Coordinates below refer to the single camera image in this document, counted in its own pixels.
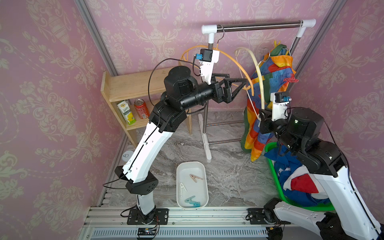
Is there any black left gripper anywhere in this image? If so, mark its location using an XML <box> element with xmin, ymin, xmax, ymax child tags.
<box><xmin>177</xmin><ymin>72</ymin><xmax>246</xmax><ymax>111</ymax></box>

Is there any wooden clothes hanger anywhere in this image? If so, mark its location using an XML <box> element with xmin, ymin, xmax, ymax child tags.
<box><xmin>180</xmin><ymin>25</ymin><xmax>255</xmax><ymax>97</ymax></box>

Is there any cream white clothes hanger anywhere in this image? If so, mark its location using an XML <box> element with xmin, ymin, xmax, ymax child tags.
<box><xmin>234</xmin><ymin>46</ymin><xmax>266</xmax><ymax>121</ymax></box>

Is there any red clothespin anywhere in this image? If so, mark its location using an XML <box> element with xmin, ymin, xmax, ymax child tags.
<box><xmin>284</xmin><ymin>77</ymin><xmax>299</xmax><ymax>83</ymax></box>

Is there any rainbow striped jacket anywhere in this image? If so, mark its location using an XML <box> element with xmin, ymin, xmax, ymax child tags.
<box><xmin>241</xmin><ymin>44</ymin><xmax>296</xmax><ymax>162</ymax></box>

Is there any blue red white jacket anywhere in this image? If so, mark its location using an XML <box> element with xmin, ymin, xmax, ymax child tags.
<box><xmin>263</xmin><ymin>145</ymin><xmax>332</xmax><ymax>207</ymax></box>

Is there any pink clothespin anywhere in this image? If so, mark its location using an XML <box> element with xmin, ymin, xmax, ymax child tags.
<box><xmin>190</xmin><ymin>174</ymin><xmax>204</xmax><ymax>183</ymax></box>

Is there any white clothespin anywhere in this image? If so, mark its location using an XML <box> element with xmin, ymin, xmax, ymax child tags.
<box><xmin>180</xmin><ymin>182</ymin><xmax>188</xmax><ymax>198</ymax></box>

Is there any blue clothespin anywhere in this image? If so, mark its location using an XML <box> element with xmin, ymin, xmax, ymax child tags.
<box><xmin>189</xmin><ymin>202</ymin><xmax>201</xmax><ymax>208</ymax></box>

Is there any teal green clothespin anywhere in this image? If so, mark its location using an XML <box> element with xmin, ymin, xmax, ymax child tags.
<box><xmin>185</xmin><ymin>196</ymin><xmax>197</xmax><ymax>204</ymax></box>

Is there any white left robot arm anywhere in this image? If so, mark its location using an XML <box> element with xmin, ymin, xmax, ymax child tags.
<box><xmin>115</xmin><ymin>66</ymin><xmax>248</xmax><ymax>221</ymax></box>

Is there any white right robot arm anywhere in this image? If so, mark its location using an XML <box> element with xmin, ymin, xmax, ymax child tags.
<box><xmin>260</xmin><ymin>107</ymin><xmax>384</xmax><ymax>240</ymax></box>

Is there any metal clothes rack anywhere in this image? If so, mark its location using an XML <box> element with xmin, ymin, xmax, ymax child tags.
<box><xmin>197</xmin><ymin>18</ymin><xmax>317</xmax><ymax>163</ymax></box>

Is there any red soda can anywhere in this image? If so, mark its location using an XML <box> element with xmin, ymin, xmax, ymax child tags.
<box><xmin>134</xmin><ymin>99</ymin><xmax>150</xmax><ymax>119</ymax></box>

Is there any white plastic tray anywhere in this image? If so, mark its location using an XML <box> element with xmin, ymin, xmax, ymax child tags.
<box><xmin>176</xmin><ymin>162</ymin><xmax>209</xmax><ymax>209</ymax></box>

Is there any wooden two-tier shelf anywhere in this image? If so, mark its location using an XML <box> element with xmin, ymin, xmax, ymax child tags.
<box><xmin>100</xmin><ymin>66</ymin><xmax>193</xmax><ymax>148</ymax></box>

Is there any green white juice carton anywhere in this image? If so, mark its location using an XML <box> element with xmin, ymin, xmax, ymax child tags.
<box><xmin>117</xmin><ymin>101</ymin><xmax>136</xmax><ymax>125</ymax></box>

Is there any green plastic basket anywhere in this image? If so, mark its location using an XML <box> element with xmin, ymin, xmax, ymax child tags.
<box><xmin>264</xmin><ymin>141</ymin><xmax>335</xmax><ymax>213</ymax></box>

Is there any small circuit board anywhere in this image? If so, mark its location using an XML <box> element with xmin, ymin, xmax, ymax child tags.
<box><xmin>138</xmin><ymin>228</ymin><xmax>158</xmax><ymax>237</ymax></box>

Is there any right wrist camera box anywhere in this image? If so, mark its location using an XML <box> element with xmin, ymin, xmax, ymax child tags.
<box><xmin>270</xmin><ymin>92</ymin><xmax>292</xmax><ymax>122</ymax></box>

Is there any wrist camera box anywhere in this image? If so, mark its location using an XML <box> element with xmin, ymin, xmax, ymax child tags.
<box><xmin>196</xmin><ymin>49</ymin><xmax>220</xmax><ymax>85</ymax></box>
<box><xmin>270</xmin><ymin>92</ymin><xmax>292</xmax><ymax>122</ymax></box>

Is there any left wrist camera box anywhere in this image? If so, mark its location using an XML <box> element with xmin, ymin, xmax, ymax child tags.
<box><xmin>196</xmin><ymin>49</ymin><xmax>220</xmax><ymax>85</ymax></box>

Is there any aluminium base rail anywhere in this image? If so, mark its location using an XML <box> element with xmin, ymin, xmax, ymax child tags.
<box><xmin>77</xmin><ymin>206</ymin><xmax>310</xmax><ymax>240</ymax></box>

